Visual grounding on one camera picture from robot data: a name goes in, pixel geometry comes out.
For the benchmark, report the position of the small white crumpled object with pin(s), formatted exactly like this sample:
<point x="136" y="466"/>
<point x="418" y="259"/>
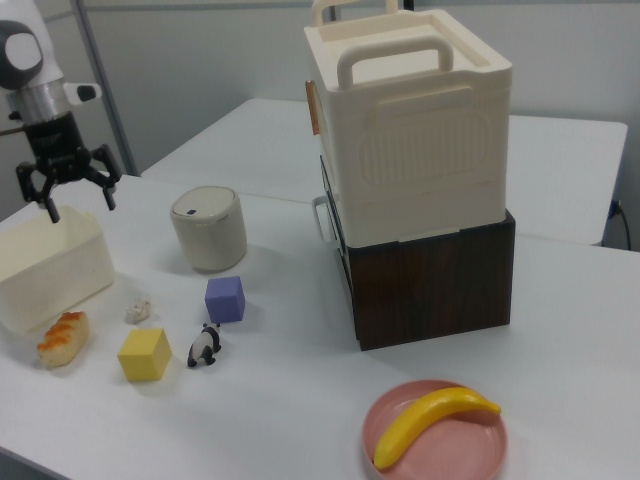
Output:
<point x="138" y="310"/>

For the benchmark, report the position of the panda figurine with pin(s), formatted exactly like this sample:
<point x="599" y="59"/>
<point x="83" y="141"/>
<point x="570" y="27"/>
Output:
<point x="204" y="347"/>

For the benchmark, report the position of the grey metal pole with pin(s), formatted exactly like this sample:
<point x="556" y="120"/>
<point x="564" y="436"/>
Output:
<point x="102" y="70"/>

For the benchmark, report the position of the yellow cube block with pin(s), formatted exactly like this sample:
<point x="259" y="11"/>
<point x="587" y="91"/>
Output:
<point x="144" y="355"/>

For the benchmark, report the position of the yellow toy banana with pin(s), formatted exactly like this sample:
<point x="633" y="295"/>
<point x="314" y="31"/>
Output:
<point x="425" y="417"/>

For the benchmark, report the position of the cream lidded mini bin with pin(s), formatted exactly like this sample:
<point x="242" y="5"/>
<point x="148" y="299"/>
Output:
<point x="210" y="235"/>

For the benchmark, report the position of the white plastic basket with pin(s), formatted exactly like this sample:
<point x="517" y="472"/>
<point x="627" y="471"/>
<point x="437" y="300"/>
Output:
<point x="50" y="275"/>

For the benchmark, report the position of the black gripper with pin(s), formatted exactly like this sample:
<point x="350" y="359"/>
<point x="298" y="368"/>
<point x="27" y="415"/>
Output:
<point x="55" y="145"/>

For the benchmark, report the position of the purple cube block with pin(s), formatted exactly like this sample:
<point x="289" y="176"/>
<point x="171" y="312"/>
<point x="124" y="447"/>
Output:
<point x="225" y="300"/>

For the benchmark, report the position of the pink plate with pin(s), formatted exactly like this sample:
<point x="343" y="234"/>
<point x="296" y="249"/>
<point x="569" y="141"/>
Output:
<point x="450" y="445"/>

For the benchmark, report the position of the dark wood drawer box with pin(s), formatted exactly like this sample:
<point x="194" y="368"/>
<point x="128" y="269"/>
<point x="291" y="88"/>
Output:
<point x="430" y="295"/>

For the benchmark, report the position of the toy bread with orange topping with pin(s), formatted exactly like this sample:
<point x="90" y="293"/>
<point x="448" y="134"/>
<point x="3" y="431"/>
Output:
<point x="64" y="340"/>

